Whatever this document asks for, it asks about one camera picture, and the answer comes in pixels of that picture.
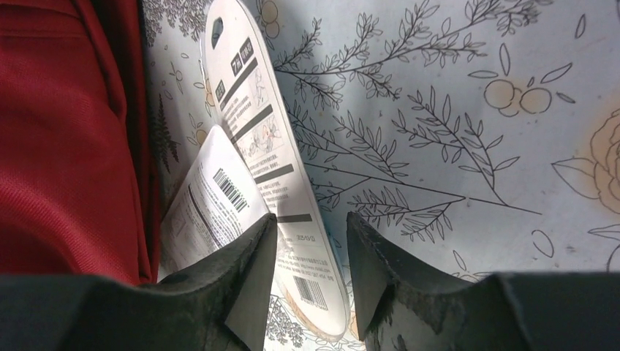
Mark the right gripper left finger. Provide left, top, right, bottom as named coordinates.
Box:
left=1, top=214, right=278, bottom=350

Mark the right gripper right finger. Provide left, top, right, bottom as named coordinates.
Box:
left=347, top=212, right=619, bottom=350

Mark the white labelled packet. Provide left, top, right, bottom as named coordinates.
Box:
left=158, top=126, right=269, bottom=280

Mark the red backpack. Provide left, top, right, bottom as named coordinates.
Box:
left=1, top=1, right=159, bottom=285

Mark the white oval card package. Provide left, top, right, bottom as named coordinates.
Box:
left=204, top=1, right=350, bottom=341

